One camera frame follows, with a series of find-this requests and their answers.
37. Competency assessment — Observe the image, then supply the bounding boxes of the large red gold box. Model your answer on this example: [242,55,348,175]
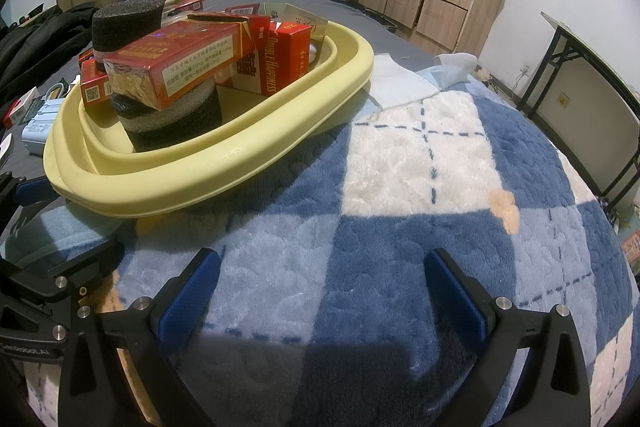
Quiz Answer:
[102,13,272,112]

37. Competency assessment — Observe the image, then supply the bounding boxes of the white flat carton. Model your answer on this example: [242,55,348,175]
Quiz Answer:
[269,2,330,46]

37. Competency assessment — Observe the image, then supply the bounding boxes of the blue white checkered blanket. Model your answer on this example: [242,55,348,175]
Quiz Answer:
[0,92,640,427]

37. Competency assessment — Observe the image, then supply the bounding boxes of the yellow plastic basin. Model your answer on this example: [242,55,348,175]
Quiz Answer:
[43,3,376,221]

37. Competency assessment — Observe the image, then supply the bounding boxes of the black foam cylinder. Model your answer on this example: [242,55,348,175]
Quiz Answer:
[109,77,224,154]
[91,0,166,64]

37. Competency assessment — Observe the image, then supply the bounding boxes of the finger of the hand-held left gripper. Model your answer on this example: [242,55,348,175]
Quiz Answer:
[0,172,52,220]
[0,240,126,325]

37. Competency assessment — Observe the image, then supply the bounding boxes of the black jacket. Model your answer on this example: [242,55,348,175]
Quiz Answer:
[0,3,102,108]

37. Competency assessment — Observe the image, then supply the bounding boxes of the black folding table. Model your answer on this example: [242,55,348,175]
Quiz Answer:
[517,10,640,208]

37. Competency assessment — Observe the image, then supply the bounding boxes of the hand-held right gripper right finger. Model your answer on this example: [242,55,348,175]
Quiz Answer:
[424,248,593,427]

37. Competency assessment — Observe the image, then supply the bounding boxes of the red cigarette pack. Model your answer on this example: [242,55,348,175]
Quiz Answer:
[223,4,271,19]
[79,59,115,109]
[231,21,314,96]

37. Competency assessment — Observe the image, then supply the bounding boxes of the open black case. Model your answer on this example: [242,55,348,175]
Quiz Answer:
[326,0,402,34]

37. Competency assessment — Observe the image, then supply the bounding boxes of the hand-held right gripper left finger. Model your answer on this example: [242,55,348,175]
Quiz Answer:
[57,248,222,427]

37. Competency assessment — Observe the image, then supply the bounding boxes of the red white small box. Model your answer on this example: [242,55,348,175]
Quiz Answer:
[2,85,39,128]

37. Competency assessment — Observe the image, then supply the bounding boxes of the pale blue white cloth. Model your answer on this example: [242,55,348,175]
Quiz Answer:
[369,53,442,111]

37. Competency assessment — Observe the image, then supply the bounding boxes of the crumpled clear plastic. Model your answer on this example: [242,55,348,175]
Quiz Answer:
[432,51,482,86]

